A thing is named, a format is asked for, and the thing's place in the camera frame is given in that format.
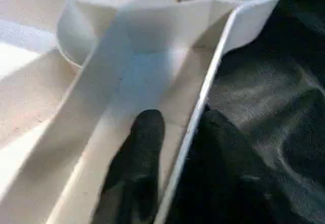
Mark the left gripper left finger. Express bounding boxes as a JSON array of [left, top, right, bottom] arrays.
[[93, 109, 166, 224]]

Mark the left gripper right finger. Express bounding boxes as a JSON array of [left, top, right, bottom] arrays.
[[175, 109, 287, 224]]

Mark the white plastic table top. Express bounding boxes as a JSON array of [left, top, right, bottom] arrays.
[[0, 0, 292, 224]]

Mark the black work mat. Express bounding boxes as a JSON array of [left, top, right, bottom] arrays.
[[157, 0, 325, 224]]

